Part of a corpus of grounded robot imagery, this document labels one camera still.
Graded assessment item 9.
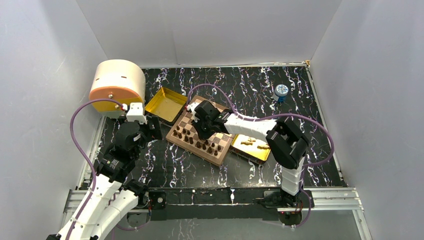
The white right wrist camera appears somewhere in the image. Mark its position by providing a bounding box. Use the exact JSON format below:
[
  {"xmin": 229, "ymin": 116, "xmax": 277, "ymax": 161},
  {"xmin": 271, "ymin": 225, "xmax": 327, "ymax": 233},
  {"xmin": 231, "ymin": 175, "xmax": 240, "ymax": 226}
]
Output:
[{"xmin": 185, "ymin": 102, "xmax": 200, "ymax": 114}]

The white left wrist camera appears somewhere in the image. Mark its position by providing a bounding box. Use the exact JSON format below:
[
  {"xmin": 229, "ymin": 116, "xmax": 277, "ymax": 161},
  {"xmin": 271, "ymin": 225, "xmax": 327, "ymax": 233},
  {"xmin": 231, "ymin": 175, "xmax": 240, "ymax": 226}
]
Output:
[{"xmin": 126, "ymin": 102, "xmax": 148, "ymax": 125}]

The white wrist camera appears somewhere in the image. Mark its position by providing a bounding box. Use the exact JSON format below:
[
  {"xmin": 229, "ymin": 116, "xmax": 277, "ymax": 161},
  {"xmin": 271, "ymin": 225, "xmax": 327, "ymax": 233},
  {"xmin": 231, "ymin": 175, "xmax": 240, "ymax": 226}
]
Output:
[
  {"xmin": 126, "ymin": 102, "xmax": 148, "ymax": 125},
  {"xmin": 185, "ymin": 102, "xmax": 200, "ymax": 114}
]

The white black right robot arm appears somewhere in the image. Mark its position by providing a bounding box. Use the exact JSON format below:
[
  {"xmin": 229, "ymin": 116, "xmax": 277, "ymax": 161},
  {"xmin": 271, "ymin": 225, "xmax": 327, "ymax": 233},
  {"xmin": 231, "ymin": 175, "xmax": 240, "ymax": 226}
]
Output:
[{"xmin": 186, "ymin": 100, "xmax": 310, "ymax": 207}]

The empty gold tin box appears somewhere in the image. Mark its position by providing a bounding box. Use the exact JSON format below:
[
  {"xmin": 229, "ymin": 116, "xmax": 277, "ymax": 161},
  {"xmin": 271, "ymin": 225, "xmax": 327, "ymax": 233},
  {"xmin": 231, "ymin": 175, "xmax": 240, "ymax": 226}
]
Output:
[{"xmin": 145, "ymin": 87, "xmax": 188, "ymax": 126}]

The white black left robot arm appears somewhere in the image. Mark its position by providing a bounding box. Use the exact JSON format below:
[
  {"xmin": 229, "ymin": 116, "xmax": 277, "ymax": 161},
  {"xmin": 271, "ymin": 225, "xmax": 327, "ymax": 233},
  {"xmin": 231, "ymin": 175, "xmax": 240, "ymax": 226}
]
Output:
[{"xmin": 47, "ymin": 115, "xmax": 163, "ymax": 240}]

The white pieces pile in tin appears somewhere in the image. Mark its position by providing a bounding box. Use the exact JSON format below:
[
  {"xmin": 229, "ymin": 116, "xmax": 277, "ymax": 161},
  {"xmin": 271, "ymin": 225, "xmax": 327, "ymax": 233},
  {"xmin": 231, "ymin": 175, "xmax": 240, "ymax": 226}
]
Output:
[{"xmin": 240, "ymin": 137, "xmax": 270, "ymax": 150}]

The dark chess pieces row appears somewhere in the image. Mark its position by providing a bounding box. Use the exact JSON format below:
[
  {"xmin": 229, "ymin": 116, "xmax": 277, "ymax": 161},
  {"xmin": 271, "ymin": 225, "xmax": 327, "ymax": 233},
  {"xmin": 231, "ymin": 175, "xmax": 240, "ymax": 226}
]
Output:
[{"xmin": 171, "ymin": 125, "xmax": 224, "ymax": 157}]

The black aluminium base frame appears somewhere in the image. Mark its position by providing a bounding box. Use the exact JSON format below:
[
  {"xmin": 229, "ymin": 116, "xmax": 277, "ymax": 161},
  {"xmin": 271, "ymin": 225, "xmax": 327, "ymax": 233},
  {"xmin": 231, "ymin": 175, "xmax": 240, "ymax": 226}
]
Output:
[{"xmin": 62, "ymin": 187, "xmax": 365, "ymax": 229}]

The gold tin with white pieces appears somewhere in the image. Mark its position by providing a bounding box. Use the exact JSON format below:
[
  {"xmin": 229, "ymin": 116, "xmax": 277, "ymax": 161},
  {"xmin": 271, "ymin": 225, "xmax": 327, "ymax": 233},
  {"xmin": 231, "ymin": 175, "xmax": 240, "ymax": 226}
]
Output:
[{"xmin": 230, "ymin": 134, "xmax": 271, "ymax": 165}]

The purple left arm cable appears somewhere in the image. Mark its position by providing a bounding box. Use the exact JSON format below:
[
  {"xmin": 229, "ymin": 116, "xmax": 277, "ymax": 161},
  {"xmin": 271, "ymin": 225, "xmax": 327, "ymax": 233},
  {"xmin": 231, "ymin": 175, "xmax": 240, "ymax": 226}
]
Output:
[{"xmin": 69, "ymin": 98, "xmax": 128, "ymax": 240}]

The wooden chess board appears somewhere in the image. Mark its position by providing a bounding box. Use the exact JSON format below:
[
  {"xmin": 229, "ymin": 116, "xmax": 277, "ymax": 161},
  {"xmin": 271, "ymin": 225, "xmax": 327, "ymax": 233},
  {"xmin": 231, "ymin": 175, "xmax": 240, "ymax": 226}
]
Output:
[{"xmin": 165, "ymin": 110, "xmax": 235, "ymax": 167}]

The cream orange round appliance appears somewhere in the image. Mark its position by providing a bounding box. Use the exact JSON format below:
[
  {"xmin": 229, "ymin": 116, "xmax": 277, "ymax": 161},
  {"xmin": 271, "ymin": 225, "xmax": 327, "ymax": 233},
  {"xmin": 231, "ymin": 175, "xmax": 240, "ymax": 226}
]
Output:
[{"xmin": 88, "ymin": 59, "xmax": 146, "ymax": 119}]

